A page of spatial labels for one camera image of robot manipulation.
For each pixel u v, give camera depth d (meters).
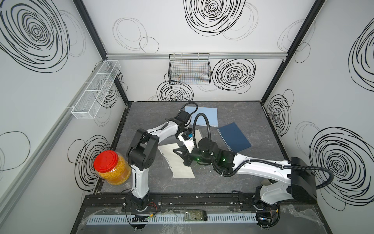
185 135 0.59
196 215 0.67
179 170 0.71
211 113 1.13
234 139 0.99
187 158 0.61
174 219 0.70
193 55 0.91
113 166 0.68
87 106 0.72
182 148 0.64
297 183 0.40
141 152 0.51
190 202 0.75
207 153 0.53
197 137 1.00
